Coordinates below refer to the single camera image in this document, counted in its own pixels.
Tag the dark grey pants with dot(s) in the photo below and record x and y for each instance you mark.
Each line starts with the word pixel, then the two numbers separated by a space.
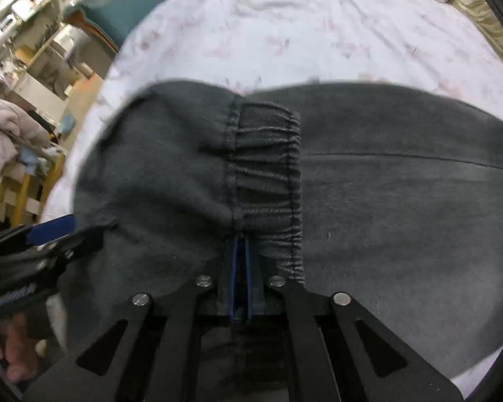
pixel 381 217

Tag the pink quilted jacket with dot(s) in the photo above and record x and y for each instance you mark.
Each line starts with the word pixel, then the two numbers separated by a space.
pixel 8 134

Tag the grey storage box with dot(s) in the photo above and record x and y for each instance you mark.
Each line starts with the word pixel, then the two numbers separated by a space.
pixel 73 37

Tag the person's left hand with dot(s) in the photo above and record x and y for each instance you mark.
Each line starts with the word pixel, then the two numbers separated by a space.
pixel 14 356

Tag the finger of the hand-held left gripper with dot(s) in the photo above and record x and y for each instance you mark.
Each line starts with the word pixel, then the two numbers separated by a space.
pixel 84 243
pixel 50 228

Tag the teal headboard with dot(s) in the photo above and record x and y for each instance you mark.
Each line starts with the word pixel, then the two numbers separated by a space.
pixel 121 4

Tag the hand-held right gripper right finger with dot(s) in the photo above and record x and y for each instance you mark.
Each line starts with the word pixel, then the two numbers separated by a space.
pixel 248 276

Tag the white floral bed sheet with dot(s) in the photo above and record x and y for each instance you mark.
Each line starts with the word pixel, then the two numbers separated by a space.
pixel 276 29

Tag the cream floral duvet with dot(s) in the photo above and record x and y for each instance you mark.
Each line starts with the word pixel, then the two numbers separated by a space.
pixel 478 12

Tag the yellow stool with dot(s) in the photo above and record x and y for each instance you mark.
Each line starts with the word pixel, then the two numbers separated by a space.
pixel 25 192

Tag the blue bowl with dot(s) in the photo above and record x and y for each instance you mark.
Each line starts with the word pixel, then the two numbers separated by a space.
pixel 68 122

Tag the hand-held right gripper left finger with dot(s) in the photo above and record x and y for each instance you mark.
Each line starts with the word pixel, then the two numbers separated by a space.
pixel 234 276

